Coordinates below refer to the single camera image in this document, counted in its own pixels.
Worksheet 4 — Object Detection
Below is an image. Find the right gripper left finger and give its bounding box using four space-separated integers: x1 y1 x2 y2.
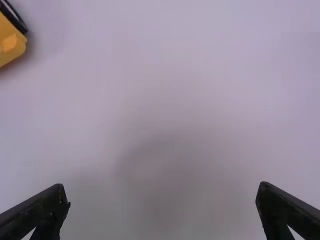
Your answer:
0 183 72 240

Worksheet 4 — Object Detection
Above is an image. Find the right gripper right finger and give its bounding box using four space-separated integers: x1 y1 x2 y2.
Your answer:
255 181 320 240

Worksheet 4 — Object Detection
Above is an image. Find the yellow toy car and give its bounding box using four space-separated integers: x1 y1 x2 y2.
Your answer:
0 0 29 70

